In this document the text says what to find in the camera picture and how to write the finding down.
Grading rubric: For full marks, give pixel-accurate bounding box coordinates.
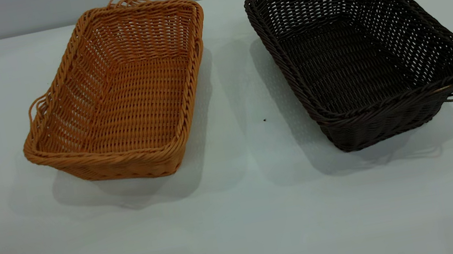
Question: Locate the orange-brown wicker basket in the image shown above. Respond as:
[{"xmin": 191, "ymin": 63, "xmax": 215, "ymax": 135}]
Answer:
[{"xmin": 0, "ymin": 0, "xmax": 231, "ymax": 200}]

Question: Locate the dark brown wicker basket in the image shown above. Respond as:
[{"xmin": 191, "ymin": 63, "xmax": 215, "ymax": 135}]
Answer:
[{"xmin": 243, "ymin": 0, "xmax": 453, "ymax": 166}]

